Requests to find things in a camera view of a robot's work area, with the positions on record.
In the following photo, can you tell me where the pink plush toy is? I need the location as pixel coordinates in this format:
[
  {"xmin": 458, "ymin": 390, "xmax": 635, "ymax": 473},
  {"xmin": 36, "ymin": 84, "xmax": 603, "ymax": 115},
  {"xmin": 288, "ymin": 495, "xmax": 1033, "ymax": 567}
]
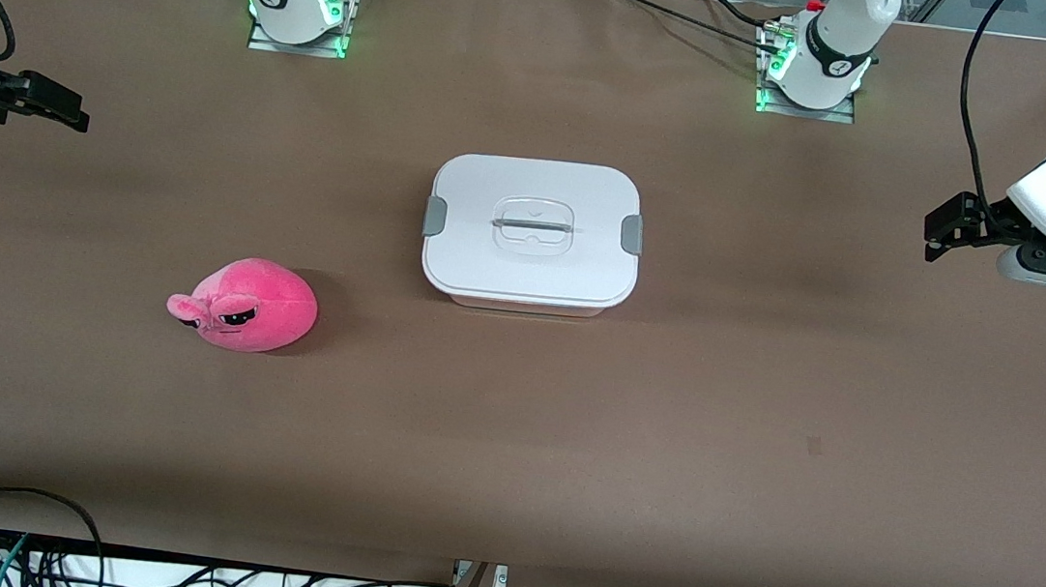
[{"xmin": 163, "ymin": 249, "xmax": 324, "ymax": 360}]

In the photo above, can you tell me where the grey lid handle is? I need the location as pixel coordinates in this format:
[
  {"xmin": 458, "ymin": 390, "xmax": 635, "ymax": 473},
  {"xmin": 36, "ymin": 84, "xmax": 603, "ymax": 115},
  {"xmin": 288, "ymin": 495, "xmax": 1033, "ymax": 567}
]
[{"xmin": 489, "ymin": 216, "xmax": 578, "ymax": 238}]

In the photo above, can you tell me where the white plastic box lid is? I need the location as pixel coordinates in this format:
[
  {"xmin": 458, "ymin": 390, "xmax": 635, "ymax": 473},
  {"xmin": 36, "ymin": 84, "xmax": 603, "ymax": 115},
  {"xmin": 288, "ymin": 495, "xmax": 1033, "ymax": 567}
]
[{"xmin": 417, "ymin": 148, "xmax": 651, "ymax": 316}]

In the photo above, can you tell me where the brown table cover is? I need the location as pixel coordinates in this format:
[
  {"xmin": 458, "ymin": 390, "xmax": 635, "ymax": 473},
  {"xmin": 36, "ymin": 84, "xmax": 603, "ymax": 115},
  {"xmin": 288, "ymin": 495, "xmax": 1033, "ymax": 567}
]
[{"xmin": 0, "ymin": 0, "xmax": 1046, "ymax": 587}]

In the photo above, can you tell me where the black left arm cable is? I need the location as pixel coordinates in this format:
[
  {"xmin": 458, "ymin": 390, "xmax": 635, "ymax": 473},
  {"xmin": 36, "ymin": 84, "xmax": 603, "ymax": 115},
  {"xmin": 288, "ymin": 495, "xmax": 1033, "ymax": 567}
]
[{"xmin": 947, "ymin": 0, "xmax": 1027, "ymax": 219}]

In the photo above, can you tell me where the thin black cable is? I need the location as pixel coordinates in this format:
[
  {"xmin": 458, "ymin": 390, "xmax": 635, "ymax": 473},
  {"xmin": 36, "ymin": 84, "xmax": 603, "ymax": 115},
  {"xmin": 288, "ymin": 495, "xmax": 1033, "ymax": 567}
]
[{"xmin": 702, "ymin": 0, "xmax": 778, "ymax": 31}]

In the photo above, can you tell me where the black braided cable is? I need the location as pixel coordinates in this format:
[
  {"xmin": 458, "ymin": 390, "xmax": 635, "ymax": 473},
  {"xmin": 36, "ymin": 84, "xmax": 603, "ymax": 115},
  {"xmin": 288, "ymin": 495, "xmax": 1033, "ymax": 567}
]
[{"xmin": 597, "ymin": 0, "xmax": 793, "ymax": 55}]

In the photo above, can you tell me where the green cable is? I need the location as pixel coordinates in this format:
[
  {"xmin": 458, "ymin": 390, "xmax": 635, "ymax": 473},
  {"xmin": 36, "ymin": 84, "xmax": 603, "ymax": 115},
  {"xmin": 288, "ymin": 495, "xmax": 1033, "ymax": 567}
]
[{"xmin": 0, "ymin": 530, "xmax": 32, "ymax": 587}]

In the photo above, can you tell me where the metal corner bracket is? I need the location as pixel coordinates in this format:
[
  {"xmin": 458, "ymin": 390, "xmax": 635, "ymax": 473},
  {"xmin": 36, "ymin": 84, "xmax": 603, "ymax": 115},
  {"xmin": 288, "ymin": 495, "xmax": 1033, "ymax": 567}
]
[{"xmin": 451, "ymin": 559, "xmax": 510, "ymax": 587}]

